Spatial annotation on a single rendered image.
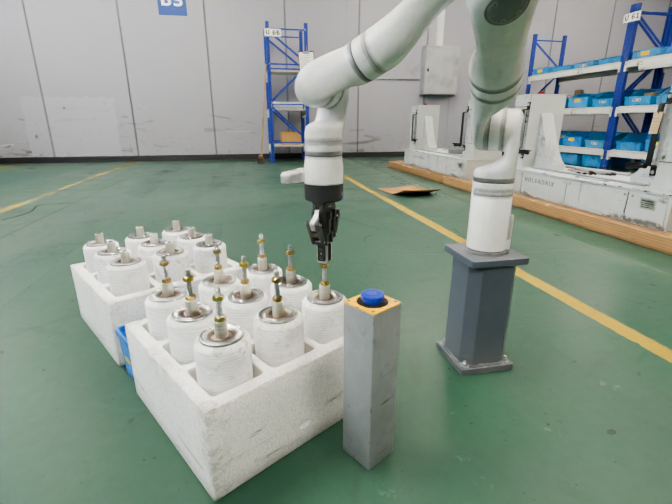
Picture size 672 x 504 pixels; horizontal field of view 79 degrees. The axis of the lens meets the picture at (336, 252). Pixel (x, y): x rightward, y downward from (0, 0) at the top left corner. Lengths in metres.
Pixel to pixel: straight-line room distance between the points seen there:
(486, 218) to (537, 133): 2.58
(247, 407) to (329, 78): 0.56
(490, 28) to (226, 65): 6.63
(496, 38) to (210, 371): 0.67
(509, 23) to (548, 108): 2.94
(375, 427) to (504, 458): 0.26
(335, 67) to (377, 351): 0.47
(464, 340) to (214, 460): 0.64
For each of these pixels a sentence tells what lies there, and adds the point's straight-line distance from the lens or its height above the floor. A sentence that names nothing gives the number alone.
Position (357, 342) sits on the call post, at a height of 0.25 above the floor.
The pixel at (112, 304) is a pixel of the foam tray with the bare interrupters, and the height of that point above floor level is 0.17.
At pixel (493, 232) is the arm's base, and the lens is 1.01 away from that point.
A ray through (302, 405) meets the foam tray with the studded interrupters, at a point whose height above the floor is 0.09.
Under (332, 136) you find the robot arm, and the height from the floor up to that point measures 0.58.
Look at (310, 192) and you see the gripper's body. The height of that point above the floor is 0.48.
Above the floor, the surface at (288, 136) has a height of 0.38.
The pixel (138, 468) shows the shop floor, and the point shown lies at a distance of 0.91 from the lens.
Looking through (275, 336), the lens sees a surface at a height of 0.23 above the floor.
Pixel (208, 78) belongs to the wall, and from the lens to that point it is 7.18.
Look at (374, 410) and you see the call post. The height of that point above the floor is 0.13.
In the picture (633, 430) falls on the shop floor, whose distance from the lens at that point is 1.09.
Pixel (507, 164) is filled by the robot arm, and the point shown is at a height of 0.51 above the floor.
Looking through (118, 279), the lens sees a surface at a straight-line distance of 1.18.
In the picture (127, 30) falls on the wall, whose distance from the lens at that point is 7.42.
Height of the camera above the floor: 0.60
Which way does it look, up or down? 18 degrees down
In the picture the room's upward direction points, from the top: straight up
